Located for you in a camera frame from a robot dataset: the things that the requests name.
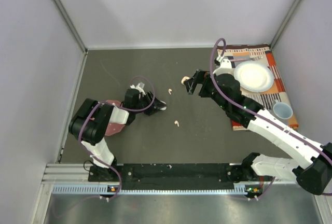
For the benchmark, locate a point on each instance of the pink handled fork rear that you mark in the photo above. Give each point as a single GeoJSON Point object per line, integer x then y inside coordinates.
{"type": "Point", "coordinates": [247, 59]}

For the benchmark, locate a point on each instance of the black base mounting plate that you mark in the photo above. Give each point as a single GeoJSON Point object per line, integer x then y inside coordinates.
{"type": "Point", "coordinates": [186, 184]}

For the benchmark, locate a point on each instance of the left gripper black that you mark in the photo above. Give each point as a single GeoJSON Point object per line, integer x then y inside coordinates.
{"type": "Point", "coordinates": [156, 104]}

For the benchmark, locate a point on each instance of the pink earbud charging case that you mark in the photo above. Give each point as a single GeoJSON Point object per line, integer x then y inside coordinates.
{"type": "Point", "coordinates": [184, 79]}

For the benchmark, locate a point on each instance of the light blue cup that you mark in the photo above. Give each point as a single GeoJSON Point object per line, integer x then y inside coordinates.
{"type": "Point", "coordinates": [282, 110]}

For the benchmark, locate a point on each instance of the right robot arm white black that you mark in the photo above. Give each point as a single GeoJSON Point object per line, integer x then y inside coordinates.
{"type": "Point", "coordinates": [309, 162]}

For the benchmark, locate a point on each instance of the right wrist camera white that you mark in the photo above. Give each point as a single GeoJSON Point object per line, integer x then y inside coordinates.
{"type": "Point", "coordinates": [223, 66]}

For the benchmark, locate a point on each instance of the aluminium corner post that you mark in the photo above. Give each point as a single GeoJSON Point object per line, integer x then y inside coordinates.
{"type": "Point", "coordinates": [284, 24]}
{"type": "Point", "coordinates": [69, 24]}

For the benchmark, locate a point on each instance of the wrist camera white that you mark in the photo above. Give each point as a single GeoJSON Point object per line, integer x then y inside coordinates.
{"type": "Point", "coordinates": [223, 66]}
{"type": "Point", "coordinates": [139, 87]}

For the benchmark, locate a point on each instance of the white paper plate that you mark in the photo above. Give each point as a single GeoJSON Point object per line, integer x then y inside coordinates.
{"type": "Point", "coordinates": [254, 76]}

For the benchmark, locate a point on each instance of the patterned orange placemat cloth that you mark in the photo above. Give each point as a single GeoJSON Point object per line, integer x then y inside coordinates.
{"type": "Point", "coordinates": [277, 91]}

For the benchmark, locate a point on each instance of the pink polka dot plate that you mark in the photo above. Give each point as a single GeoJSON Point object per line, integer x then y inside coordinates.
{"type": "Point", "coordinates": [114, 128]}

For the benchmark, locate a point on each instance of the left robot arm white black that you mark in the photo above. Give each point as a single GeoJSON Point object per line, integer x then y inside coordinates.
{"type": "Point", "coordinates": [94, 120]}

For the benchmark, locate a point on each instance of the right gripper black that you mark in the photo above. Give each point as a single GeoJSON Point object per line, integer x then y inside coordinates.
{"type": "Point", "coordinates": [200, 77]}

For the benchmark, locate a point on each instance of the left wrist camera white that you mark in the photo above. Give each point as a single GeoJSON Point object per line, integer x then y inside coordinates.
{"type": "Point", "coordinates": [139, 87]}

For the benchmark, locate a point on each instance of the right aluminium corner post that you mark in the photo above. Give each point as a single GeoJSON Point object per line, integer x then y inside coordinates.
{"type": "Point", "coordinates": [284, 24]}

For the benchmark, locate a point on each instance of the left aluminium corner post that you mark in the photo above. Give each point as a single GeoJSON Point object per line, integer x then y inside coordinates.
{"type": "Point", "coordinates": [69, 24]}

